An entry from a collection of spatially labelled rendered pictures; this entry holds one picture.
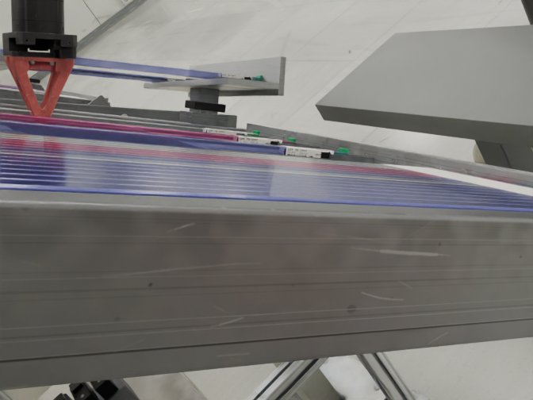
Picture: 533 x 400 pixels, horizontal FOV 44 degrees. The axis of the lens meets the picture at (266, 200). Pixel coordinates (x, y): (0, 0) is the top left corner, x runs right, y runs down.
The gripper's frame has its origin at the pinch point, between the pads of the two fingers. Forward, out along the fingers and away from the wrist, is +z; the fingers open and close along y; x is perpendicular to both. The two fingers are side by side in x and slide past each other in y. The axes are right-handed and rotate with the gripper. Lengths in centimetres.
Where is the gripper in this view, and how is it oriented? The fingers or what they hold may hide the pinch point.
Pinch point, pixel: (40, 113)
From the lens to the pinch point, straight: 82.2
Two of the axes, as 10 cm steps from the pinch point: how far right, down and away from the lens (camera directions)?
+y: 5.0, 1.9, -8.5
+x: 8.7, -0.6, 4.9
